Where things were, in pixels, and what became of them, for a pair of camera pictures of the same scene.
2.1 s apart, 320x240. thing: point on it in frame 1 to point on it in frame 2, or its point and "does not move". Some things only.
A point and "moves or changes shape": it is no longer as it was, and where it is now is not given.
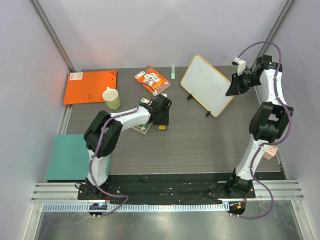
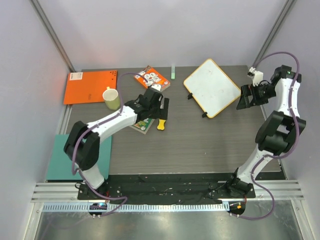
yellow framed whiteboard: x=207 y=86 moves or changes shape
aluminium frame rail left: x=64 y=54 does not move
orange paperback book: x=149 y=75 does not move
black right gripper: x=238 y=84 to x=249 y=94
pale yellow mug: x=112 y=99 does not move
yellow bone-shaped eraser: x=162 y=127 does not move
